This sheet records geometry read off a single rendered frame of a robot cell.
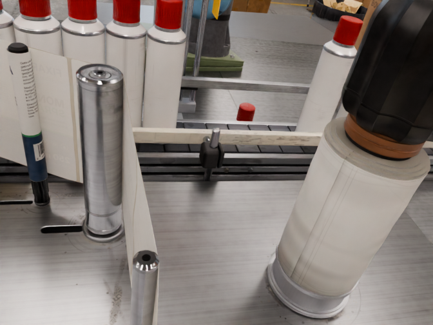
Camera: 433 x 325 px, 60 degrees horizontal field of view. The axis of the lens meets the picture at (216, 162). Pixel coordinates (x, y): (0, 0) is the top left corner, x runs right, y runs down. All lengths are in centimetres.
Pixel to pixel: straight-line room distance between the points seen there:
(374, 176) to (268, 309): 18
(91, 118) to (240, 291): 22
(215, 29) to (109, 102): 66
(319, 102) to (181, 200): 28
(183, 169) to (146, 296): 39
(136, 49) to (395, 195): 35
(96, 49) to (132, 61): 5
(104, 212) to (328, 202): 22
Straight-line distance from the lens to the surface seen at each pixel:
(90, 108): 33
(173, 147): 57
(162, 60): 51
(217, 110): 79
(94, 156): 35
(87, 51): 50
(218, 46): 97
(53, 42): 51
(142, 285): 18
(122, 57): 51
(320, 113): 63
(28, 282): 41
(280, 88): 64
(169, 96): 53
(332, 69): 60
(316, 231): 33
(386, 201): 31
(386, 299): 47
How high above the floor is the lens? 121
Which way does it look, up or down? 36 degrees down
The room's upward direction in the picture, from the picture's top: 12 degrees clockwise
